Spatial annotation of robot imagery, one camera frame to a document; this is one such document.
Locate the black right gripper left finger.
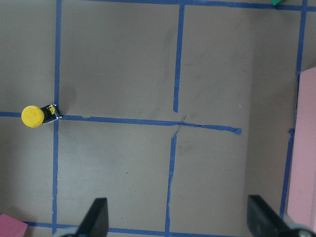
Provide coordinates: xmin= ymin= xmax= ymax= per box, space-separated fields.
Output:
xmin=76 ymin=197 xmax=109 ymax=237

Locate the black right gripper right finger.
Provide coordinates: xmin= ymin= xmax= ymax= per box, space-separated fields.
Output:
xmin=247 ymin=195 xmax=294 ymax=237

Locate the yellow push button switch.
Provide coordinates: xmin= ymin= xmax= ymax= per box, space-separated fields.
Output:
xmin=21 ymin=104 xmax=62 ymax=128

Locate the pink plastic bin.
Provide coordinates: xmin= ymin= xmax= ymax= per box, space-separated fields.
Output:
xmin=287 ymin=68 xmax=316 ymax=230

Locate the pink cube near centre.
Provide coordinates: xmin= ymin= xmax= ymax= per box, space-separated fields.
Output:
xmin=0 ymin=214 xmax=28 ymax=237

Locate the green cube far corner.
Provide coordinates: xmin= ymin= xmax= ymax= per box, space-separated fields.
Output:
xmin=270 ymin=0 xmax=283 ymax=6

